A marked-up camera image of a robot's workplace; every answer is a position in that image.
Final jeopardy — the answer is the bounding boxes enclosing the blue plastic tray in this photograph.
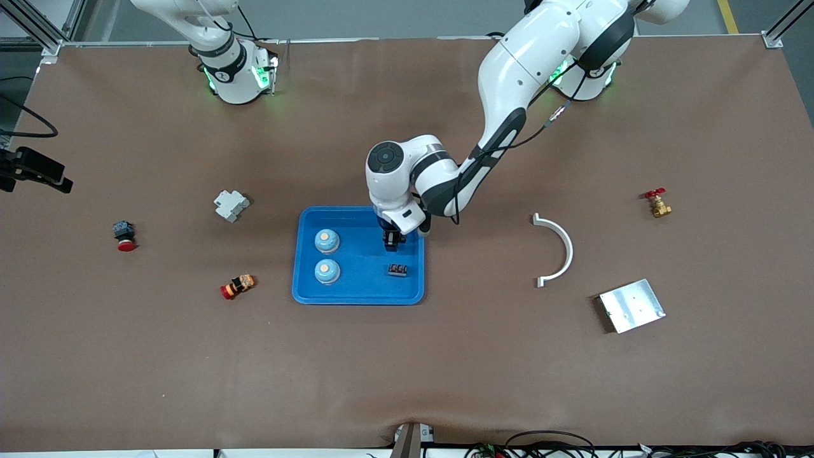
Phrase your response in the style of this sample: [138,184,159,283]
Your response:
[291,205,425,306]

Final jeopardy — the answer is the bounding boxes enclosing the red pushbutton black body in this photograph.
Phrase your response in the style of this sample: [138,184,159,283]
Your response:
[113,220,137,253]

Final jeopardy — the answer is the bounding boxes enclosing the brown table cover mat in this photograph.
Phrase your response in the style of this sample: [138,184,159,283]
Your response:
[0,35,814,452]

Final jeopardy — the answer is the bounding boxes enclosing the red yellow emergency button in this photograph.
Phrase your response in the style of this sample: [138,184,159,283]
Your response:
[220,274,257,301]

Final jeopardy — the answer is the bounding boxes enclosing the silver metal plate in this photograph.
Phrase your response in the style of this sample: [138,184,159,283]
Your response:
[598,278,666,335]

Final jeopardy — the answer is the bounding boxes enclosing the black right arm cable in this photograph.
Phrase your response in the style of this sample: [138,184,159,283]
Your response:
[0,94,59,139]

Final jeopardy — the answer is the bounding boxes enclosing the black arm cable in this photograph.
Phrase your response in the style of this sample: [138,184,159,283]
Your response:
[450,59,584,226]
[0,94,59,139]

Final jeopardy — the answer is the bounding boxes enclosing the aluminium frame post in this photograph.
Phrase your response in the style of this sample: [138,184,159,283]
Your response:
[762,0,814,49]
[0,0,86,64]

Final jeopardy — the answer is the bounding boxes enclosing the grey plastic rail clip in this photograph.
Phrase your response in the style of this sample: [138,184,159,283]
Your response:
[213,190,251,223]

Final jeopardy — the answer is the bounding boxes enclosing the white curved pipe bracket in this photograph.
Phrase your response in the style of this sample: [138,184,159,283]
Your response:
[532,212,574,288]

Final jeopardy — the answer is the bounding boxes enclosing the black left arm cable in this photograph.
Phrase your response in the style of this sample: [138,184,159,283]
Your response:
[450,59,584,226]

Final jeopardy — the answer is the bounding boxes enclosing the brass valve red handle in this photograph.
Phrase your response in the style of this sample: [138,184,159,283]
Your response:
[643,188,673,219]

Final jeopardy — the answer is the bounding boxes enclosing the black cable bundle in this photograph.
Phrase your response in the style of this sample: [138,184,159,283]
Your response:
[464,431,789,458]

